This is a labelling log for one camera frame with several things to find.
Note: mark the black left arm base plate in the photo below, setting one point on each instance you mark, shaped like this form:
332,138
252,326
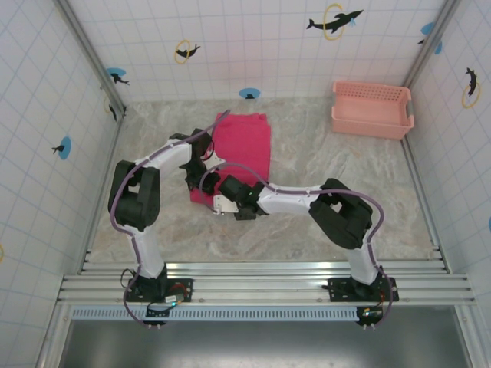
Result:
184,287

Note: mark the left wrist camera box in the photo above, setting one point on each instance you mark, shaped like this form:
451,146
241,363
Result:
215,161

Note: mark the aluminium corner post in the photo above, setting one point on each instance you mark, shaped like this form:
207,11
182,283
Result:
92,57
429,42

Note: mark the pink plastic basket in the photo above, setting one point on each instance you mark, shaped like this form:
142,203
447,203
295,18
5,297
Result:
368,122

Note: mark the small blue oval sticker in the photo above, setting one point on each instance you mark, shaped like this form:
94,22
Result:
249,93

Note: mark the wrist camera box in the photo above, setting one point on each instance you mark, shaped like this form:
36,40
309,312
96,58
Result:
215,161
226,205

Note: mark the aluminium mounting rail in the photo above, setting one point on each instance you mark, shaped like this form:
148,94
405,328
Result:
261,285

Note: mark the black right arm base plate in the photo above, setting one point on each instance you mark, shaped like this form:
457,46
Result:
339,289

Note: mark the blue circle small dolphin sticker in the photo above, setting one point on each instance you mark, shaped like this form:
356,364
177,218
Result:
65,147

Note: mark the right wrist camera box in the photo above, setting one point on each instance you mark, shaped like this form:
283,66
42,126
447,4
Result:
226,205

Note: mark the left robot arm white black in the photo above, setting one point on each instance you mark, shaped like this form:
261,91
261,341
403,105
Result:
134,199

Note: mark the pink long pants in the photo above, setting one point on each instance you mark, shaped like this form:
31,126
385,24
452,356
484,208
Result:
245,145

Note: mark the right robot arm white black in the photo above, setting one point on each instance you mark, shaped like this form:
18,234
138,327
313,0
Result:
337,218

